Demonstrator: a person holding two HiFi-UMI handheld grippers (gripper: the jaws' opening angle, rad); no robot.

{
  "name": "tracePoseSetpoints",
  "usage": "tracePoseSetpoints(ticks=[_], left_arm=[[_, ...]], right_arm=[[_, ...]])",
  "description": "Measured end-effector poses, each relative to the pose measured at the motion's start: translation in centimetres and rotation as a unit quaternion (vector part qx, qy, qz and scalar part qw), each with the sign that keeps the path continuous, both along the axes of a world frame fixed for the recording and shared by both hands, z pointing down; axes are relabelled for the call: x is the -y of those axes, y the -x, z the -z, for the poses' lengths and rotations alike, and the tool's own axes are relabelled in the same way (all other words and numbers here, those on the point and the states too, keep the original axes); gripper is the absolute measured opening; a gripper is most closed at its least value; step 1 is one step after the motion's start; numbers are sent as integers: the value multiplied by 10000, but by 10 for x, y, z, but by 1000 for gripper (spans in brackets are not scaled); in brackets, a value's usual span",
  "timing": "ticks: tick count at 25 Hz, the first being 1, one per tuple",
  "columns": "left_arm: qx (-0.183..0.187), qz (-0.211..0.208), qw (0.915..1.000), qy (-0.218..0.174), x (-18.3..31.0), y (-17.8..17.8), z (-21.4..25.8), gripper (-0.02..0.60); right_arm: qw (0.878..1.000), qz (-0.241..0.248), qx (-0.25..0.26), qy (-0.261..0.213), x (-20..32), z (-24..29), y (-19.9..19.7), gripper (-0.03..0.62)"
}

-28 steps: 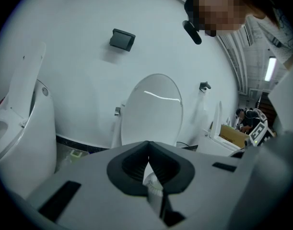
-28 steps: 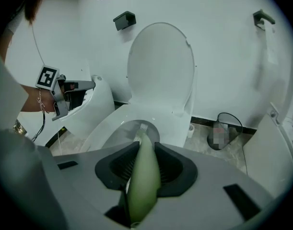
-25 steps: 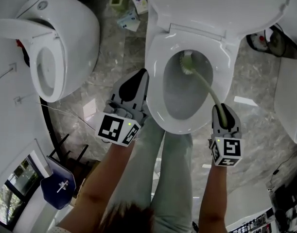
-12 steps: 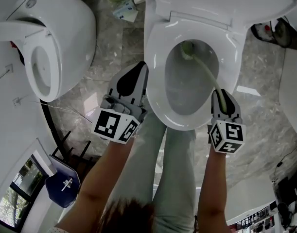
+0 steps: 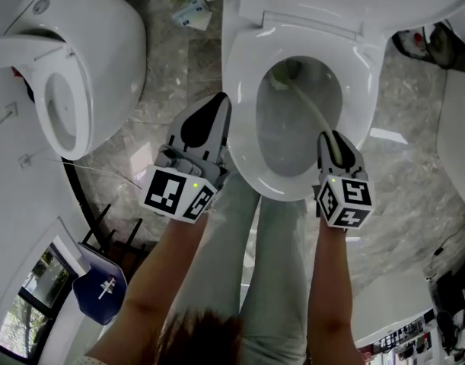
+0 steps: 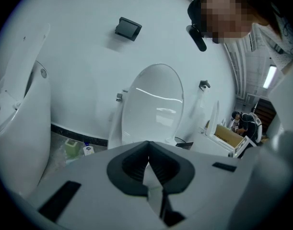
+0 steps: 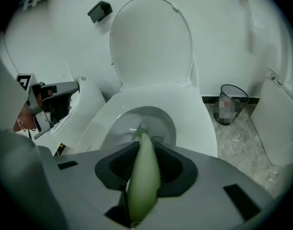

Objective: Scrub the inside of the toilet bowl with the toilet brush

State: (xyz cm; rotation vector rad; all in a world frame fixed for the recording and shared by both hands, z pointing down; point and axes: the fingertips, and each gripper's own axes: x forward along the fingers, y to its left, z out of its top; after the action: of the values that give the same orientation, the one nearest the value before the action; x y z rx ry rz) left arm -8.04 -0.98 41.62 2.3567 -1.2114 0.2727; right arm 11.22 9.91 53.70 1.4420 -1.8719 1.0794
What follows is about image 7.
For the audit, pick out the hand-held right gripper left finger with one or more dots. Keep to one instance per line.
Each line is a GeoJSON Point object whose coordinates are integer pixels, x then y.
{"type": "Point", "coordinates": [84, 188]}

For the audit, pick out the green white toilet brush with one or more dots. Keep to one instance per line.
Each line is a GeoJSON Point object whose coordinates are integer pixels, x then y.
{"type": "Point", "coordinates": [146, 166]}

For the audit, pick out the white toilet with round button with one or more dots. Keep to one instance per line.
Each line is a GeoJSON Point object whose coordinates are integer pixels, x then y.
{"type": "Point", "coordinates": [88, 104]}

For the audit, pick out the plain white toilet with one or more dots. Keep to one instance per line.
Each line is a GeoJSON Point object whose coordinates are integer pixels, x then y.
{"type": "Point", "coordinates": [271, 118]}

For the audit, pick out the white toilet with chrome lever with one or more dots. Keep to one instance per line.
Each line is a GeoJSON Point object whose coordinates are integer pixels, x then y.
{"type": "Point", "coordinates": [151, 44]}

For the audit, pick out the person's left forearm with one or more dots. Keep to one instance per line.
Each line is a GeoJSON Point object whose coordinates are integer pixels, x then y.
{"type": "Point", "coordinates": [25, 118]}

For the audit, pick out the black wall paper holder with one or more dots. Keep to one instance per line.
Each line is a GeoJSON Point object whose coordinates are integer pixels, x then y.
{"type": "Point", "coordinates": [99, 9]}

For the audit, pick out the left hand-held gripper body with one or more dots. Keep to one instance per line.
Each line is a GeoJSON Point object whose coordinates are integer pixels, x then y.
{"type": "Point", "coordinates": [37, 110]}

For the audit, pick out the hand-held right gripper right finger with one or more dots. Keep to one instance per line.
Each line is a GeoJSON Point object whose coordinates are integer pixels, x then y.
{"type": "Point", "coordinates": [208, 188]}

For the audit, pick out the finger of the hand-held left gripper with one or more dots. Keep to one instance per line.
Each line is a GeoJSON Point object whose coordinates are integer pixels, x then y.
{"type": "Point", "coordinates": [64, 87]}

